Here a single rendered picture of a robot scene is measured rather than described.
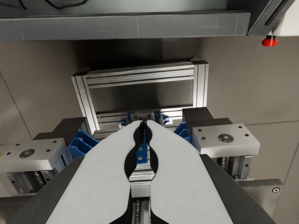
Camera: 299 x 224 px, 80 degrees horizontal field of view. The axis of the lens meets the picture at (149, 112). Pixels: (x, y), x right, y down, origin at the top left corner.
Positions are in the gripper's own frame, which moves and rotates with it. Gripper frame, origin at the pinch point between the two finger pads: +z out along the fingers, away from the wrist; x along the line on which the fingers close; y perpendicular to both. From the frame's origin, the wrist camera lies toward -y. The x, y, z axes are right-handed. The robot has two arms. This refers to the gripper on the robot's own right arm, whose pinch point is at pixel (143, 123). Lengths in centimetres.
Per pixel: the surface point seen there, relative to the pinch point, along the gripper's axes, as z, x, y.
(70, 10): 38.2, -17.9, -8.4
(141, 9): 38.2, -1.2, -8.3
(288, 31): 23.3, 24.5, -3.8
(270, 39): 40, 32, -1
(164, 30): 26.2, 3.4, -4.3
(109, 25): 26.2, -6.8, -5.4
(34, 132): 121, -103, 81
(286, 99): 121, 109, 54
